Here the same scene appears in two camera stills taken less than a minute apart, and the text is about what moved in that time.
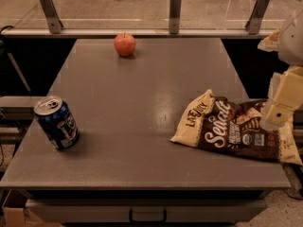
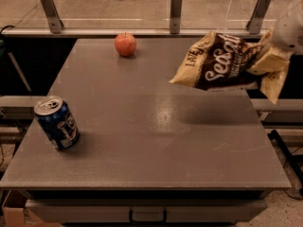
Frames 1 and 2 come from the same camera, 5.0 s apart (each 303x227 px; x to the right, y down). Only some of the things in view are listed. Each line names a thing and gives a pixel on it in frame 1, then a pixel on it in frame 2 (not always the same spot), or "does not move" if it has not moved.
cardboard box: (15, 214) does not move
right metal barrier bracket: (254, 24) does not move
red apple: (124, 43) does not move
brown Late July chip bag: (239, 128) -> (223, 61)
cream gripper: (292, 43) -> (289, 32)
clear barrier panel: (147, 7) does not move
